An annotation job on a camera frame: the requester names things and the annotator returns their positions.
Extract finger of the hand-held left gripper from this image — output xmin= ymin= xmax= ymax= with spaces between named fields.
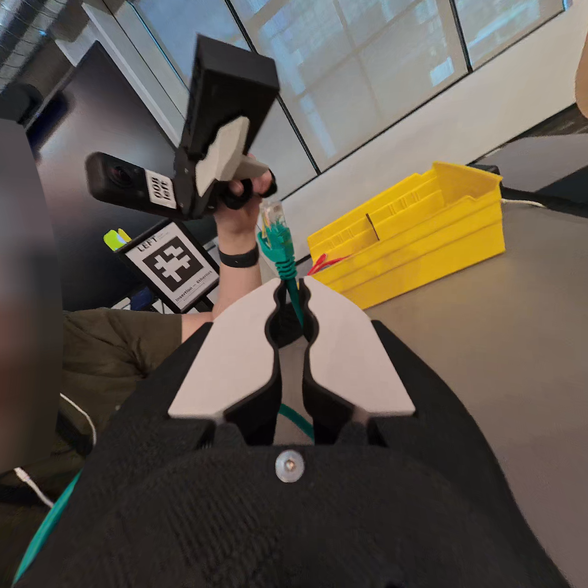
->
xmin=195 ymin=116 xmax=251 ymax=184

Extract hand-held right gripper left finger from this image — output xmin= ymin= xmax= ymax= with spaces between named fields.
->
xmin=168 ymin=277 xmax=283 ymax=445

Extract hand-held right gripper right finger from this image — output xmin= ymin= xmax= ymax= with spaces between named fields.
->
xmin=300 ymin=276 xmax=417 ymax=445

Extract red ethernet cable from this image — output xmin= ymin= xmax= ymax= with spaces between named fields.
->
xmin=307 ymin=254 xmax=351 ymax=276

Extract green ethernet cable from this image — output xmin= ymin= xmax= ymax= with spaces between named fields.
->
xmin=11 ymin=199 xmax=316 ymax=586

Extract yellow plastic bin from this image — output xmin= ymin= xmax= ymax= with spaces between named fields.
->
xmin=306 ymin=161 xmax=506 ymax=311

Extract person's left forearm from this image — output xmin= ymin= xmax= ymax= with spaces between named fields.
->
xmin=181 ymin=246 xmax=263 ymax=344

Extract person's left hand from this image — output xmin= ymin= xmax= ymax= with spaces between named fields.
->
xmin=213 ymin=177 xmax=276 ymax=251

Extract black-framed tag sign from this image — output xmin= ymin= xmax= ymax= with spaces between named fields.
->
xmin=115 ymin=220 xmax=221 ymax=315

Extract black wristband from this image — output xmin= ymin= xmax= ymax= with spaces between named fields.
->
xmin=217 ymin=245 xmax=261 ymax=269

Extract yellow-green sticky notes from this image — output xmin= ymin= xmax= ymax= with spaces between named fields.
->
xmin=103 ymin=228 xmax=132 ymax=252

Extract person's olive shirt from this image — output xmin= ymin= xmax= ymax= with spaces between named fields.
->
xmin=60 ymin=308 xmax=184 ymax=465

